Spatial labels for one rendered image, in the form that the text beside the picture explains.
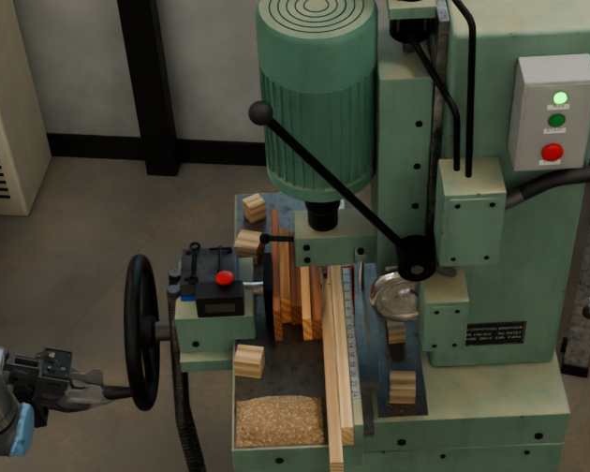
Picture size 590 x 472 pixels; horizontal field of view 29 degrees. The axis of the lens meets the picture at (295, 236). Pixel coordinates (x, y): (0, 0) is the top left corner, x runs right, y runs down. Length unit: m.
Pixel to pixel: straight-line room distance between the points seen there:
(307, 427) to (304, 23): 0.64
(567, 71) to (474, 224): 0.27
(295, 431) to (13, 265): 1.79
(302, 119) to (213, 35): 1.72
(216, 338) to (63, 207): 1.70
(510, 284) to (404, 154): 0.32
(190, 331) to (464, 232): 0.54
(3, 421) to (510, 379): 0.87
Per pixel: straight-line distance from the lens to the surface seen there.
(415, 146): 1.76
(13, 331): 3.33
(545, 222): 1.86
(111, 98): 3.63
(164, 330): 2.14
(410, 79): 1.68
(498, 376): 2.10
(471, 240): 1.74
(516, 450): 2.13
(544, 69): 1.61
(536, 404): 2.07
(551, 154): 1.66
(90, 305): 3.34
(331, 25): 1.64
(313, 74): 1.64
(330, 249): 1.95
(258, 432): 1.87
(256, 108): 1.60
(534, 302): 1.99
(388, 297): 1.90
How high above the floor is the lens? 2.44
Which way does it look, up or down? 45 degrees down
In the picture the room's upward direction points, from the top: 3 degrees counter-clockwise
